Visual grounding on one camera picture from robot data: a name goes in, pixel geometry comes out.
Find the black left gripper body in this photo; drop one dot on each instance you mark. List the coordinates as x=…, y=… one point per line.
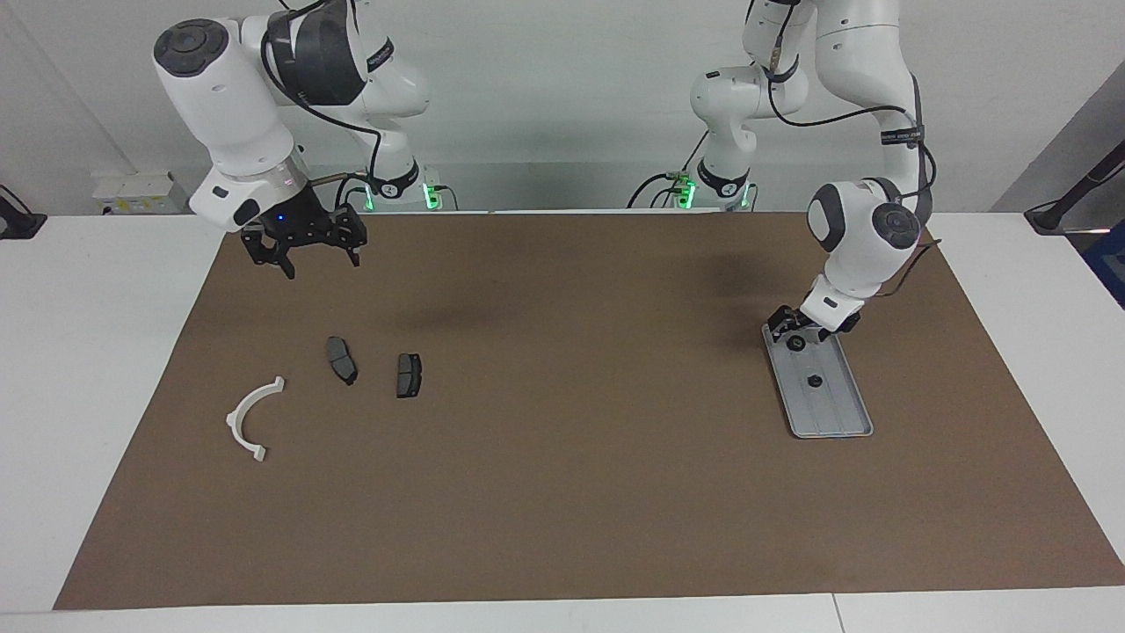
x=795, y=321

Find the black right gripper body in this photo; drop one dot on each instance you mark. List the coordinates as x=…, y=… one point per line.
x=308, y=227

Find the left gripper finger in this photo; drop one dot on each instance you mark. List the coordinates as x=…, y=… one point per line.
x=816, y=338
x=778, y=334

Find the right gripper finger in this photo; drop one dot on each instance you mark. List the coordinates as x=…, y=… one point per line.
x=287, y=266
x=353, y=256

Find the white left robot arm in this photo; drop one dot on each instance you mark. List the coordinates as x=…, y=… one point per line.
x=866, y=237

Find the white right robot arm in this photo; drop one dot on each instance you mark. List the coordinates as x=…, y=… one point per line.
x=228, y=97

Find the silver metal tray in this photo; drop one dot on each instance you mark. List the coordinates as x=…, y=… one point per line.
x=835, y=409

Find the dark grey angled brake pad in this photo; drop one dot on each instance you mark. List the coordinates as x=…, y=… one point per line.
x=341, y=360

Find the dark grey rectangular brake pad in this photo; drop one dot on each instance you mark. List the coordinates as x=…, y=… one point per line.
x=409, y=375

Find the brown table mat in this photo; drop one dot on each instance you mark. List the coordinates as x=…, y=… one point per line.
x=562, y=492

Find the blue crate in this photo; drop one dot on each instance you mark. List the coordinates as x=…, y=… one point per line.
x=1112, y=264

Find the white curved plastic bracket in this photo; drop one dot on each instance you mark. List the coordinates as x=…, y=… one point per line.
x=237, y=417

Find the black clamp mount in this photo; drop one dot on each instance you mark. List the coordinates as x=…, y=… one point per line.
x=18, y=224

